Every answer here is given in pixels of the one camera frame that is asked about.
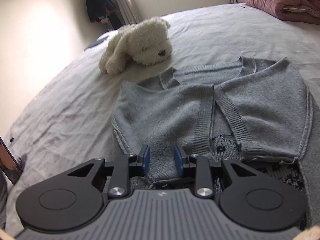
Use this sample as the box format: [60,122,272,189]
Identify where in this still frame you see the dark tablet on bed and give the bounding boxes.
[84,35,109,50]

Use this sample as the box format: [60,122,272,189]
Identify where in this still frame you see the grey knitted cat sweater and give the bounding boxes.
[111,57,319,225]

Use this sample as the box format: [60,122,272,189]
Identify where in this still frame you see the white plush dog toy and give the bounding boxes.
[98,17,172,76]

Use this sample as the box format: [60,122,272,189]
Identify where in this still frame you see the grey curtain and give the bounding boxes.
[116,0,142,24]

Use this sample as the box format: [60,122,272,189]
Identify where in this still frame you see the grey bed sheet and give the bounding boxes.
[1,4,319,235]

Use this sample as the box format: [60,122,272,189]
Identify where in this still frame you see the smartphone on stand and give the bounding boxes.
[0,139,23,184]

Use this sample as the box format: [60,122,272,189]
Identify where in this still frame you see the dark hanging clothes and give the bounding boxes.
[85,0,123,30]

